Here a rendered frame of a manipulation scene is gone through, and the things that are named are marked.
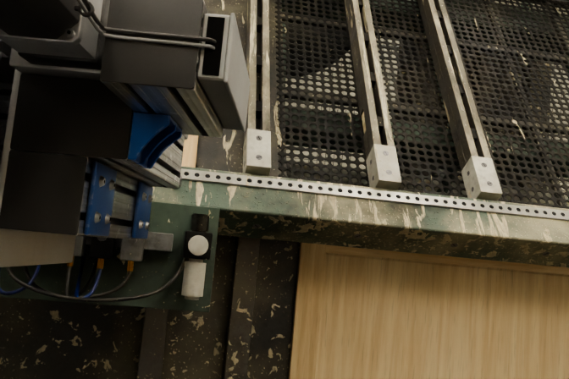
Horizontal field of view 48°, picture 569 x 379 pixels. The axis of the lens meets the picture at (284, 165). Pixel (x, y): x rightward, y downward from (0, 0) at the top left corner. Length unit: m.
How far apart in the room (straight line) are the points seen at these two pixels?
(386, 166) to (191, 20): 1.13
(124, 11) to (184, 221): 0.92
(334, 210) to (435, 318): 0.51
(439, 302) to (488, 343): 0.19
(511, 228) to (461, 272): 0.26
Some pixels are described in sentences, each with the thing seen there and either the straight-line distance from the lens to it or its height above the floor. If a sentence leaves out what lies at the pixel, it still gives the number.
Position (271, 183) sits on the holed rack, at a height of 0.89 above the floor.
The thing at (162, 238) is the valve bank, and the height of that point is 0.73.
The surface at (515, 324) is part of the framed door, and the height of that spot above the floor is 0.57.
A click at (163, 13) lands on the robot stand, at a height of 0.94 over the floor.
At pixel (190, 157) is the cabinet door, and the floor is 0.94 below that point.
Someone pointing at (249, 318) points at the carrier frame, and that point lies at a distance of 1.75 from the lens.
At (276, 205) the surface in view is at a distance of 1.55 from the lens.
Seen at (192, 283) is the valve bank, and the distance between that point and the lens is 1.46.
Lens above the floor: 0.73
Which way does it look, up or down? 7 degrees up
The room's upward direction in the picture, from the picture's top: 5 degrees clockwise
